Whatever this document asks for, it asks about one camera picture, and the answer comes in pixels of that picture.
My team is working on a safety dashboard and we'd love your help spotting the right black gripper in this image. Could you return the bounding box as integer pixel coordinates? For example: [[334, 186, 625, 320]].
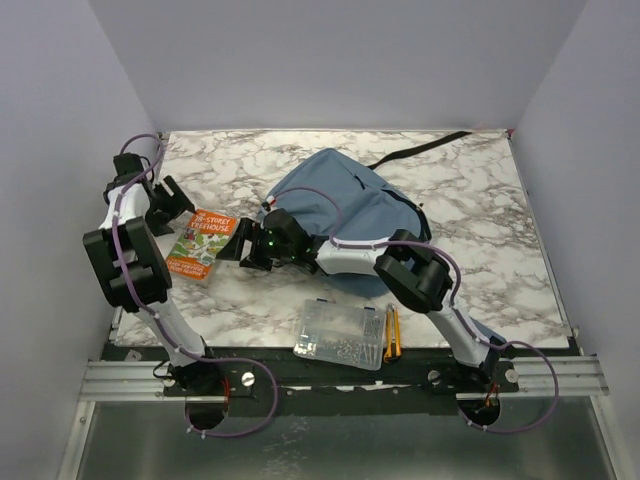
[[216, 220, 295, 274]]

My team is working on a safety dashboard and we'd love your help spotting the orange treehouse book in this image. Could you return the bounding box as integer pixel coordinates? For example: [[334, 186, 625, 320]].
[[166, 209, 239, 285]]

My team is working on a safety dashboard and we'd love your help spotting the blue student backpack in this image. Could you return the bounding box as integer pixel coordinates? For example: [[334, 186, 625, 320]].
[[261, 148, 461, 296]]

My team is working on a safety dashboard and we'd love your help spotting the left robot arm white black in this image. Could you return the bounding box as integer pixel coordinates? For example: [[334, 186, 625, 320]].
[[83, 153, 222, 395]]

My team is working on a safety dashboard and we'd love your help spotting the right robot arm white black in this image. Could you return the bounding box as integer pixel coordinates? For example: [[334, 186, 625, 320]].
[[217, 209, 506, 392]]

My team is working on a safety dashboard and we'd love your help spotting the clear plastic screw box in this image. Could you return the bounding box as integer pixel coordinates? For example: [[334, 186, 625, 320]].
[[293, 299, 386, 371]]

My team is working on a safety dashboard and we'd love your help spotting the yellow utility knife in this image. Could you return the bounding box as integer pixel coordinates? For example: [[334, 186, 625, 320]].
[[383, 304, 402, 363]]

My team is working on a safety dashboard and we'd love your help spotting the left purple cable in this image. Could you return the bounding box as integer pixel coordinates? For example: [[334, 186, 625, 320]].
[[112, 133, 279, 437]]

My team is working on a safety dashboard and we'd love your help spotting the black mounting base plate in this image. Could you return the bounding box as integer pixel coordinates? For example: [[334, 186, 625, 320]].
[[82, 348, 589, 419]]

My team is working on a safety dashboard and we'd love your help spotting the aluminium rail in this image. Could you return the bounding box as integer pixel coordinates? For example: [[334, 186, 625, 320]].
[[80, 357, 610, 403]]

